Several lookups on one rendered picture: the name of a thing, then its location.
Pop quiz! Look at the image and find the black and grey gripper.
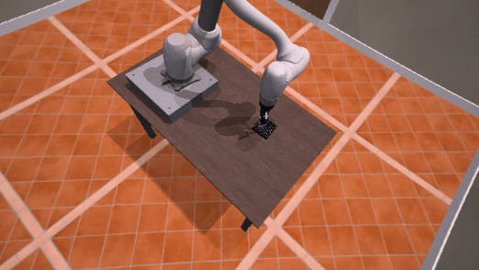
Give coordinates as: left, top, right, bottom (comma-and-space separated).
258, 102, 274, 128

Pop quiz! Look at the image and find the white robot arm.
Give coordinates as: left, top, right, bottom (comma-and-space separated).
161, 0, 310, 107

